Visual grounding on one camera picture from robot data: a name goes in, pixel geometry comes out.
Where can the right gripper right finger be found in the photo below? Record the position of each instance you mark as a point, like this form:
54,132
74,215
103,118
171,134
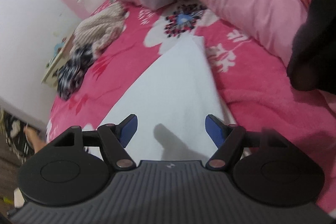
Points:
231,141

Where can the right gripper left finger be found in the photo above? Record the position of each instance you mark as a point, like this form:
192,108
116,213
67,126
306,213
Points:
103,148

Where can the white bear sweatshirt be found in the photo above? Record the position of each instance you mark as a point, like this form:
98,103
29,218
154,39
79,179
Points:
171,100

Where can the pink floral bed blanket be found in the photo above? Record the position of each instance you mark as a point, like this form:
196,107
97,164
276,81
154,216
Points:
251,82

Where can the black white plaid shirt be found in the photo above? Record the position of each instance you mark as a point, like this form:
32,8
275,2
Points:
71,75

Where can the operator left leg and foot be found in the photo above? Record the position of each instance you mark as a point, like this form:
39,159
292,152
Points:
33,138

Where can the operator leg and foot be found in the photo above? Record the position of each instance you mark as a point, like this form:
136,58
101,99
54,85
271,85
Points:
312,62
33,138

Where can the cream bedside nightstand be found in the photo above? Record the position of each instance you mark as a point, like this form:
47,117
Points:
60,57

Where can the operator right leg and foot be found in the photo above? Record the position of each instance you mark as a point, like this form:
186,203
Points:
312,62

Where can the beige checked garment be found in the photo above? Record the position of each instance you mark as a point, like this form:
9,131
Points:
100,30

